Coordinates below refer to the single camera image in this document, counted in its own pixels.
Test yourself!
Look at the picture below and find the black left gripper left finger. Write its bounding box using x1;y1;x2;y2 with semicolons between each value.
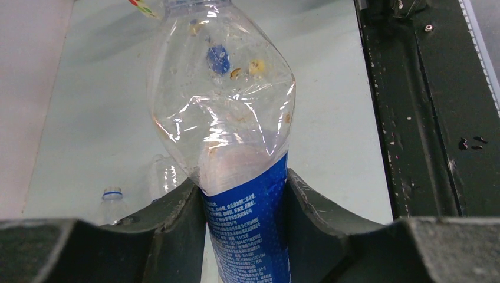
1;180;206;282

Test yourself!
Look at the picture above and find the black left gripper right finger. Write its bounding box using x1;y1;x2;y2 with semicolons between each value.
284;169;499;282

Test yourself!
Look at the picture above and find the clear bottle blue label front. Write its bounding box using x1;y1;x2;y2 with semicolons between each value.
147;1;296;282

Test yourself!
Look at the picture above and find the clear bottle blue label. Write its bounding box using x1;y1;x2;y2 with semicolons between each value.
147;154;188;202
147;1;296;282

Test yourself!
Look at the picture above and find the clear bottle blue label middle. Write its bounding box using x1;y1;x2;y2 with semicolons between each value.
147;154;188;202

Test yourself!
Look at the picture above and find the yellow label bottle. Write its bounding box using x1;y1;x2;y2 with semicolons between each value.
129;0;165;19

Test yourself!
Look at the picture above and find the small clear bottle blue ring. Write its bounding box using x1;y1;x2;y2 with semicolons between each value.
96;186;128;226

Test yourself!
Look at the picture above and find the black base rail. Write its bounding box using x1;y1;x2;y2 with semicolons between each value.
355;1;499;218

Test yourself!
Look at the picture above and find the white cable duct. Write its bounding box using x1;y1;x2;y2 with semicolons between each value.
459;1;499;115

